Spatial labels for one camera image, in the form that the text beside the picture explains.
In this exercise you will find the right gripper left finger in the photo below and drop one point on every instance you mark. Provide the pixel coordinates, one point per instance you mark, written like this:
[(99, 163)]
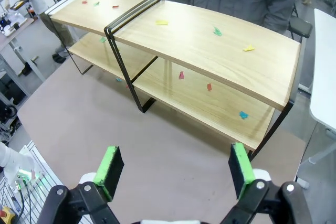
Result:
[(109, 171)]

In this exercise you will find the yellow emergency stop button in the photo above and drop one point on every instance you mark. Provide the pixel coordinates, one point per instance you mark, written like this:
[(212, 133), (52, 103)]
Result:
[(5, 213)]

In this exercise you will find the wooden shelf with black frame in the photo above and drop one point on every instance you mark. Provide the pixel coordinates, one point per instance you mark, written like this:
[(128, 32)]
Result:
[(86, 14), (197, 43)]

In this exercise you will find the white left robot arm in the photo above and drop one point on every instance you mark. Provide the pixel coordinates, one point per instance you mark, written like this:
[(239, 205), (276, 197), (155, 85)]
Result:
[(11, 161)]

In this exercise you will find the grey workbench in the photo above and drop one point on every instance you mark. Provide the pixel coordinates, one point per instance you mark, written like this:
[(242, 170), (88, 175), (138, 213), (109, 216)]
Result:
[(8, 37)]

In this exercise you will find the yellow paper scrap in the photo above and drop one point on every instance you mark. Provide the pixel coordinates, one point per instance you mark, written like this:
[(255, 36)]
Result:
[(249, 48), (161, 22)]

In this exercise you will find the green paper scrap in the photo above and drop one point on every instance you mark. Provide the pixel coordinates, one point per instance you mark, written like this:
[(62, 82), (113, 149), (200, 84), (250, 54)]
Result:
[(96, 4), (102, 40), (217, 31)]

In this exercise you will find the black chair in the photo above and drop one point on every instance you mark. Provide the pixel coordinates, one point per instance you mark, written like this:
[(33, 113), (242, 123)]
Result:
[(300, 27)]

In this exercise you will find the white folding table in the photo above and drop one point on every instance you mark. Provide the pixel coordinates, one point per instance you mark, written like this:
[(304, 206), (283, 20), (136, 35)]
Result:
[(324, 64)]

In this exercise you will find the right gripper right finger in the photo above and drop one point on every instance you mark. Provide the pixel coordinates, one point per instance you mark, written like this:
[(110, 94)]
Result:
[(241, 171)]

